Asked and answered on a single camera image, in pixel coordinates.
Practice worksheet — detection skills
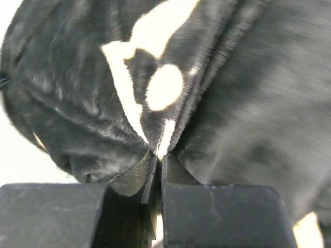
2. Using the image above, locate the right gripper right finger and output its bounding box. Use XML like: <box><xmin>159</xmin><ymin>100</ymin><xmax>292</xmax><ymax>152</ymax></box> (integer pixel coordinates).
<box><xmin>161</xmin><ymin>156</ymin><xmax>296</xmax><ymax>248</ymax></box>

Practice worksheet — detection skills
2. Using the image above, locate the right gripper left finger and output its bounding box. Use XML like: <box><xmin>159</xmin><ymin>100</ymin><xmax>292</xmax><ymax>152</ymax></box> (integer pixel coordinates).
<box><xmin>1</xmin><ymin>152</ymin><xmax>158</xmax><ymax>247</ymax></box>

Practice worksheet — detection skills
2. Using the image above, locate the black pillowcase with tan flowers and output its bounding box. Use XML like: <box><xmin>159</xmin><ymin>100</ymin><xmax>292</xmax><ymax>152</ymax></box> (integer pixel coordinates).
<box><xmin>1</xmin><ymin>1</ymin><xmax>330</xmax><ymax>247</ymax></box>

